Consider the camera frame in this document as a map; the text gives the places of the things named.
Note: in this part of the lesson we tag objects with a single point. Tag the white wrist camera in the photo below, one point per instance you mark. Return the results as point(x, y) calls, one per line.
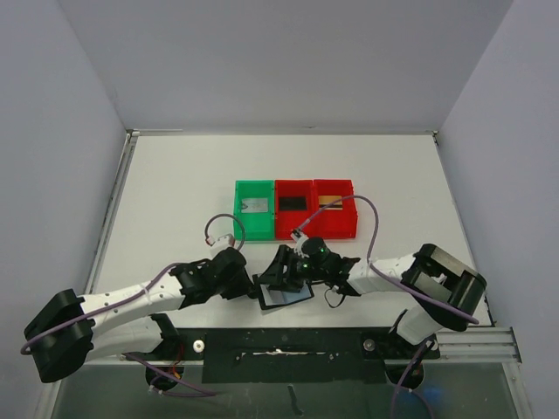
point(299, 238)
point(220, 244)

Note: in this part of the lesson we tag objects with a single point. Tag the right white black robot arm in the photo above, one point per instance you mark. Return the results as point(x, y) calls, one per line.
point(446, 291)

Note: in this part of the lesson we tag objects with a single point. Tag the red plastic bin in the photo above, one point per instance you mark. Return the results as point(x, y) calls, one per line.
point(286, 221)
point(340, 220)

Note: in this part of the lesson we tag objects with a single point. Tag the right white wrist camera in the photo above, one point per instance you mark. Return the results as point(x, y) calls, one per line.
point(299, 238)

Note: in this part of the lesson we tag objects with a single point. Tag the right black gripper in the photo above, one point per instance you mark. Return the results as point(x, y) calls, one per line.
point(287, 268)

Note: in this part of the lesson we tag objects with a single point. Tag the black card in bin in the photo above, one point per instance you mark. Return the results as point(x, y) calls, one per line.
point(292, 203)

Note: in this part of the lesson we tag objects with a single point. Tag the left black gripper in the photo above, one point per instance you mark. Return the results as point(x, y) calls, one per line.
point(240, 284)

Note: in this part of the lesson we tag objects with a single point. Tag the black leather card holder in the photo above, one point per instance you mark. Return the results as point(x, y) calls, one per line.
point(270, 299)

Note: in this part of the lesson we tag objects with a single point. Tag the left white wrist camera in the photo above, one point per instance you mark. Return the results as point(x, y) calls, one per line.
point(220, 244)

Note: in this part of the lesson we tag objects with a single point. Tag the silver card in bin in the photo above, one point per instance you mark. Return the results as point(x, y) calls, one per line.
point(254, 205)

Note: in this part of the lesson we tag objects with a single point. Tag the gold card in bin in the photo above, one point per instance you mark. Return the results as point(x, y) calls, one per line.
point(330, 202)

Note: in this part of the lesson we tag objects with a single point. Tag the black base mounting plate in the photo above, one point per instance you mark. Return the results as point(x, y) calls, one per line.
point(285, 355)

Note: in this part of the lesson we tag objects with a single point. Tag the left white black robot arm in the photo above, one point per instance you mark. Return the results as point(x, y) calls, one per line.
point(73, 329)

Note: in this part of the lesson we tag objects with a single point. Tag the green plastic bin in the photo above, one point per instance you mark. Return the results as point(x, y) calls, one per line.
point(259, 226)

